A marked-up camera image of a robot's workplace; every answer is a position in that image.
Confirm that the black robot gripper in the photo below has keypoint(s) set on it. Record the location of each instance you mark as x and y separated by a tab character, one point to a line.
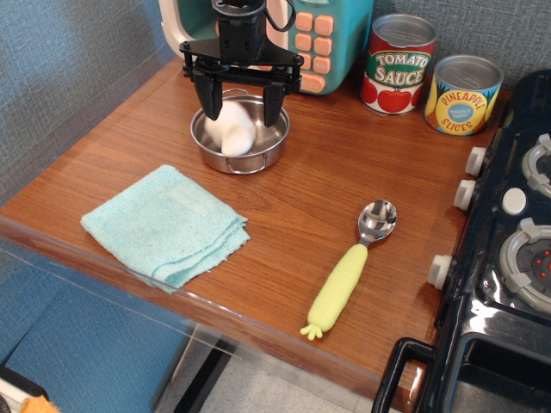
244	49

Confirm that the white plush mushroom toy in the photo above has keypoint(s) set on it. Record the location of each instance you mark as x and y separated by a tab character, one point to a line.
233	132

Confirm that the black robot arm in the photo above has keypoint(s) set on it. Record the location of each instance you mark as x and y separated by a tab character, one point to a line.
239	5

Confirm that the toy microwave oven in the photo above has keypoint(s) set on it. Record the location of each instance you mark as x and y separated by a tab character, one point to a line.
329	35

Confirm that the light blue folded cloth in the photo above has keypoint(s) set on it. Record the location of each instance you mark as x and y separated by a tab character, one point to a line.
167	227

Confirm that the tomato sauce can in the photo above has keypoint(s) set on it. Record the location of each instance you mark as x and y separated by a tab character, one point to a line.
400	49

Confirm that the pineapple slices can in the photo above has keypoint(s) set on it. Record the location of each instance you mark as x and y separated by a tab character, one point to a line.
463	91

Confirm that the black toy stove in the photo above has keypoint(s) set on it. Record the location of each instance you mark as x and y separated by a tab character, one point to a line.
492	346

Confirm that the orange plush object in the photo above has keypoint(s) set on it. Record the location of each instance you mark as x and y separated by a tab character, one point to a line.
19	394

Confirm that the steel pot with handles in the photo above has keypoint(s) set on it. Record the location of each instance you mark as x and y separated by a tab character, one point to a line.
266	149

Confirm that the spoon with yellow handle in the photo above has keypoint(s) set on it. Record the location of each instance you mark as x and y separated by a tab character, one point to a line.
376	221

